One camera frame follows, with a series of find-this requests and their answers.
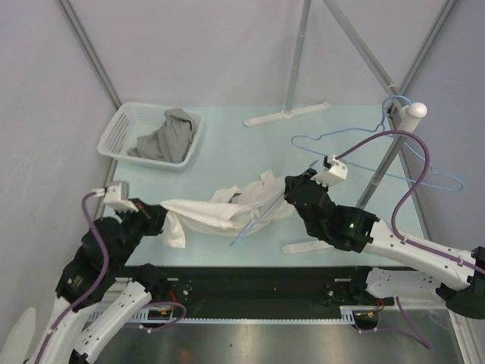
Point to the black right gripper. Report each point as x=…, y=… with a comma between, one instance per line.
x=292, y=181

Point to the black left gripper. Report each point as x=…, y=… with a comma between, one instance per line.
x=154, y=214

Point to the grey t shirt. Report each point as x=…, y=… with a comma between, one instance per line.
x=171, y=141

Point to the white t shirt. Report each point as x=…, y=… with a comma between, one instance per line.
x=214, y=217

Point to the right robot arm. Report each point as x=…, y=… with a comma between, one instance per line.
x=460, y=272

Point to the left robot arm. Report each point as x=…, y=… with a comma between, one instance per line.
x=104, y=251

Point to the white plastic basket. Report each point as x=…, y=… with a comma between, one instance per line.
x=136, y=119

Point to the grey clothes rack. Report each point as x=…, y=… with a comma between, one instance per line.
x=332, y=70

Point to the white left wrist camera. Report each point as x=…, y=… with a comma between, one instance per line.
x=116, y=196

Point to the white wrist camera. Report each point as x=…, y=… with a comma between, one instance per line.
x=116, y=196
x=334, y=172

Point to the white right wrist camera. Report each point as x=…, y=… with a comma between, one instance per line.
x=334, y=172

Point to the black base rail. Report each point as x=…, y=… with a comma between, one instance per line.
x=263, y=293

